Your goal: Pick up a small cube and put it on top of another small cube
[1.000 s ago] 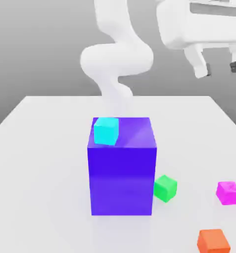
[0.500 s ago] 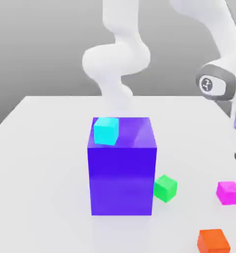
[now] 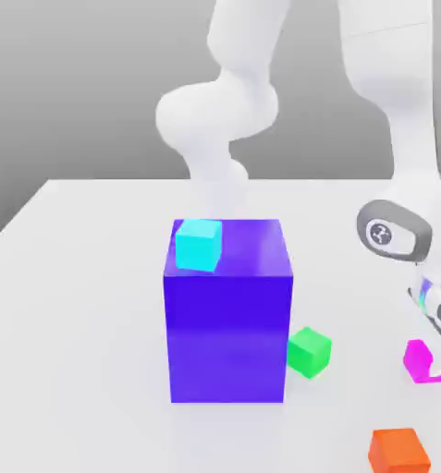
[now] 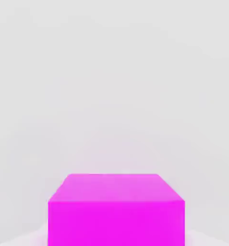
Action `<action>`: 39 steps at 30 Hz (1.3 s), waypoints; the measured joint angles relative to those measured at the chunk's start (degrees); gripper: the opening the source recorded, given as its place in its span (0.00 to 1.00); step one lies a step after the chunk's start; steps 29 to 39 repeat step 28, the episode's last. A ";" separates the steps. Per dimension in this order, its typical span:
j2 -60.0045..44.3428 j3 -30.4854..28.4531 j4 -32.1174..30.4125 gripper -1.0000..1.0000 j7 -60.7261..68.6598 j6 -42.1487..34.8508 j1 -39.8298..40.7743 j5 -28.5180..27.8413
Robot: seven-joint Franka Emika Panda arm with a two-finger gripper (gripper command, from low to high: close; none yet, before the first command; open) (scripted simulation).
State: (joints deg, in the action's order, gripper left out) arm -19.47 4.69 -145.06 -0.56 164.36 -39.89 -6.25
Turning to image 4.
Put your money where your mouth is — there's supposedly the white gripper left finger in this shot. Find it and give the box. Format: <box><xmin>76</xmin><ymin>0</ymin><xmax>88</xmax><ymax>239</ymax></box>
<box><xmin>0</xmin><ymin>222</ymin><xmax>49</xmax><ymax>246</ymax></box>

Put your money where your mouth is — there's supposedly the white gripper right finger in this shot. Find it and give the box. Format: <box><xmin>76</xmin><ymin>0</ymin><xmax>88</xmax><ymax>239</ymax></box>
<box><xmin>184</xmin><ymin>228</ymin><xmax>229</xmax><ymax>246</ymax></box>

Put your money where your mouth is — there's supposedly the small magenta cube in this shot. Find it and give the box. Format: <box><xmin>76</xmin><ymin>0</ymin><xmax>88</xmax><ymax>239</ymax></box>
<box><xmin>48</xmin><ymin>173</ymin><xmax>186</xmax><ymax>246</ymax></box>

